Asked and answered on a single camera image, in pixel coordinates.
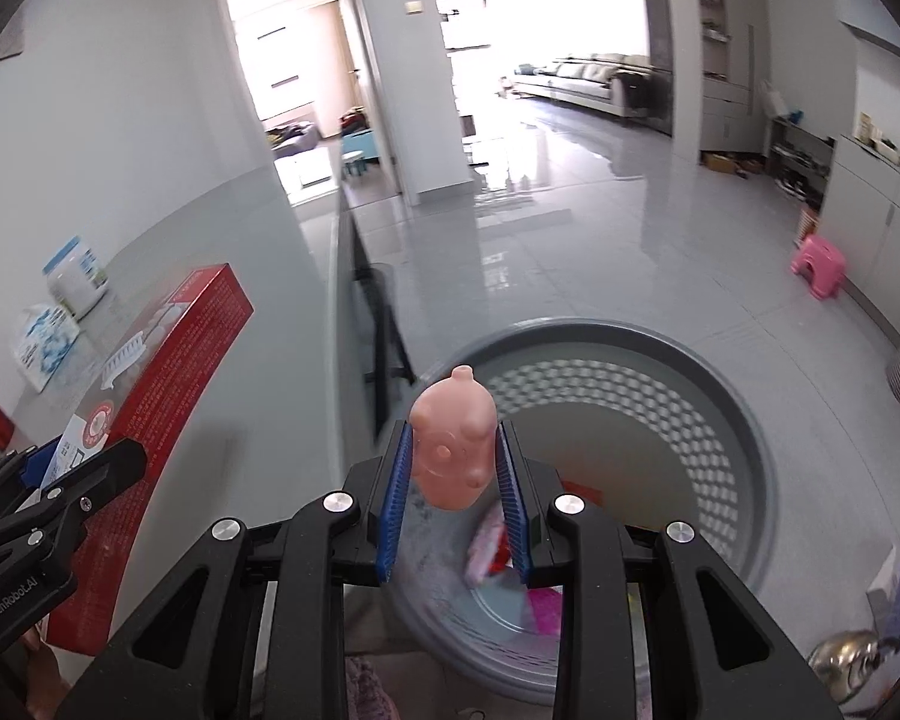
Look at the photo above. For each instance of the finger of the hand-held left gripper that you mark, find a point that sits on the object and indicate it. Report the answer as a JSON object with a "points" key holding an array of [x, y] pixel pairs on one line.
{"points": [[30, 465], [97, 476]]}

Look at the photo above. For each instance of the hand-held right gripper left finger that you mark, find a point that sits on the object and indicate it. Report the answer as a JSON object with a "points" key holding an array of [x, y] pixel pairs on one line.
{"points": [[394, 510]]}

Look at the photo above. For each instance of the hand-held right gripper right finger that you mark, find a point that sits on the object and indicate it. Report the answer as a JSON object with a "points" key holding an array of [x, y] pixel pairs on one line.
{"points": [[514, 510]]}

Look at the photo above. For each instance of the pink pig toy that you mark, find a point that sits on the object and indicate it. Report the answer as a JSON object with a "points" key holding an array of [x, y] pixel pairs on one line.
{"points": [[450, 435]]}

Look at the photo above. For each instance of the red toothpaste box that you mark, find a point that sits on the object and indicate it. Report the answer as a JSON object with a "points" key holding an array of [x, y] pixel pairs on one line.
{"points": [[187, 360]]}

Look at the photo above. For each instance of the grey perforated basket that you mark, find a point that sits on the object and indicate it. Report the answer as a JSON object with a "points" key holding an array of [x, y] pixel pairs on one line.
{"points": [[720, 427]]}

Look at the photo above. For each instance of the white blue tissue pack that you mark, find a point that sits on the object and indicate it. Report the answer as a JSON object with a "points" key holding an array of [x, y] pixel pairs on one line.
{"points": [[45, 345]]}

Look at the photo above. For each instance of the pink patterned cloth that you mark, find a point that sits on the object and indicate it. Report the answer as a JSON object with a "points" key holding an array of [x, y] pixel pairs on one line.
{"points": [[371, 690]]}

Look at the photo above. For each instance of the white jar with blue lid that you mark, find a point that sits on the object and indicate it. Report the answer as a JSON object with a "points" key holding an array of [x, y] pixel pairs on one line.
{"points": [[75, 281]]}

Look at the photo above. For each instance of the small white stool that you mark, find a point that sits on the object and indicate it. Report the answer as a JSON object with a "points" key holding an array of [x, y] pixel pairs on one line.
{"points": [[354, 163]]}

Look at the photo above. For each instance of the metal kettle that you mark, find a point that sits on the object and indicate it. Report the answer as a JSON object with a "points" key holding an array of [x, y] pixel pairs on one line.
{"points": [[847, 664]]}

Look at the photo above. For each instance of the bed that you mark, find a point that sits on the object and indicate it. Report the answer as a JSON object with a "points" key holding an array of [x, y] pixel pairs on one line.
{"points": [[296, 141]]}

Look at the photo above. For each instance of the blue white box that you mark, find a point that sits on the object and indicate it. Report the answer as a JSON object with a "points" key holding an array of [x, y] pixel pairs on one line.
{"points": [[896, 592]]}

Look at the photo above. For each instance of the pink plastic stool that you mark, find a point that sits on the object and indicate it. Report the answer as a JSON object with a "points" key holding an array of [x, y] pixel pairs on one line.
{"points": [[817, 262]]}

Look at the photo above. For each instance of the brown cardboard box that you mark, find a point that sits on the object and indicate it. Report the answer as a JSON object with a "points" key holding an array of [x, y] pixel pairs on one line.
{"points": [[724, 163]]}

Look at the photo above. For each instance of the grey sofa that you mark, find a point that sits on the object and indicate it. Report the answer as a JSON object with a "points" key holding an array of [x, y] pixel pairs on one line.
{"points": [[592, 82]]}

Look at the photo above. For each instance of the shoe rack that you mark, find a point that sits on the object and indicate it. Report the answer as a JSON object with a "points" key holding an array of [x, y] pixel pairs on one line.
{"points": [[799, 161]]}

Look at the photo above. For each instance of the white low cabinet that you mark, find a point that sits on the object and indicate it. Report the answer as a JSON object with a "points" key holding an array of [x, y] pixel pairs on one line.
{"points": [[881, 225]]}

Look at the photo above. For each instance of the dark tall cabinet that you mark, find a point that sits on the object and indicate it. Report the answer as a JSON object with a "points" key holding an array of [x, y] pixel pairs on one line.
{"points": [[658, 67]]}

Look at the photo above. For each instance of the white shelving cabinet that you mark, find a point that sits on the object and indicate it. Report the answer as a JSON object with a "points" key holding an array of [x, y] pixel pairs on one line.
{"points": [[727, 52]]}

